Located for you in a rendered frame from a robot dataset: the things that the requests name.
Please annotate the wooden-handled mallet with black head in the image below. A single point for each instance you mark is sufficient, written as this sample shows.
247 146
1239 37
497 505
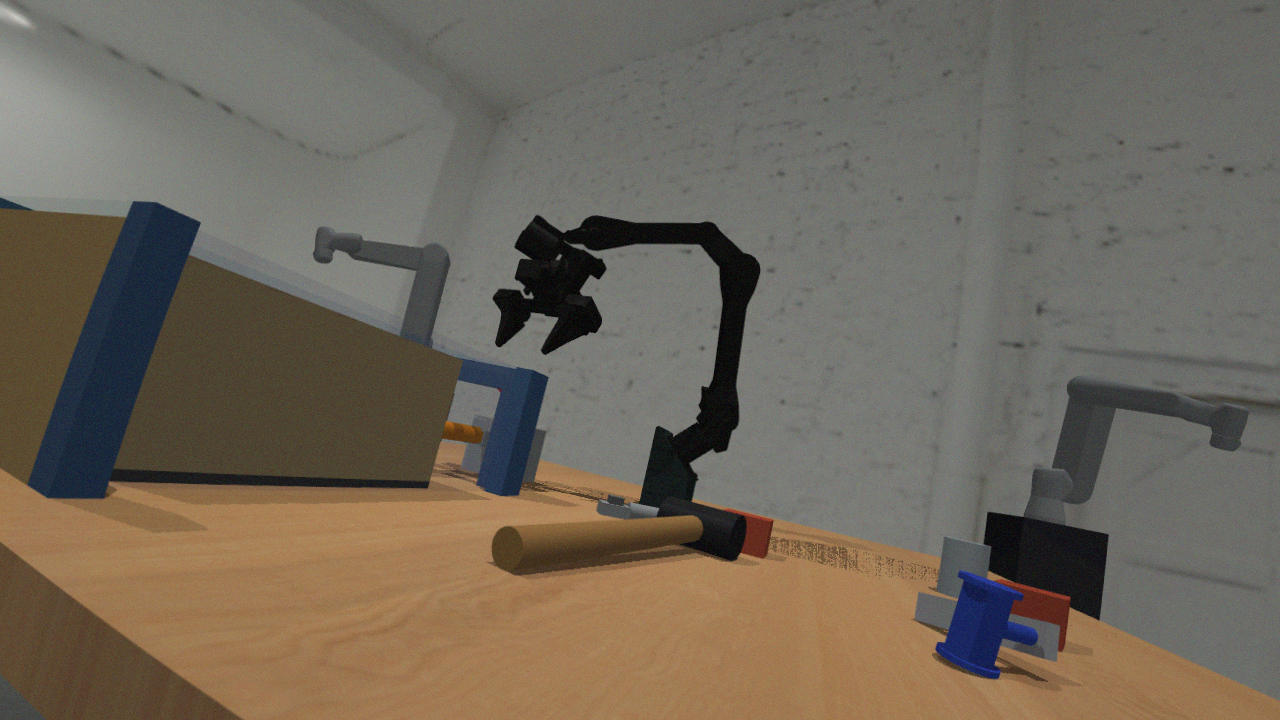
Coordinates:
699 527

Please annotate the orange-red cube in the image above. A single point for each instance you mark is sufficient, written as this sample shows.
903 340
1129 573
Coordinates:
1042 605
756 542

